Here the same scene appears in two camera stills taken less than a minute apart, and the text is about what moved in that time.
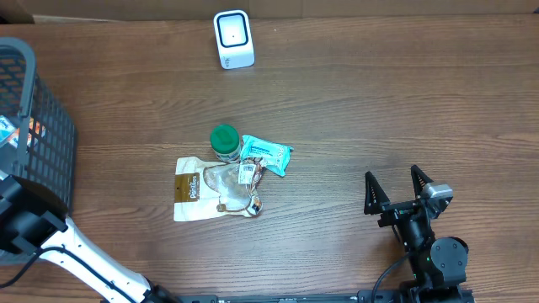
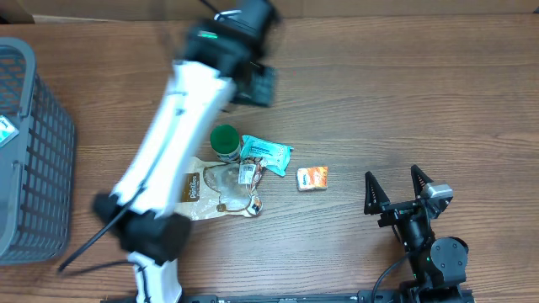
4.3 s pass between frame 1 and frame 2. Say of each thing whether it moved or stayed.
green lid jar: stayed
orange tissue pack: moved
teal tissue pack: stayed
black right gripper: stayed
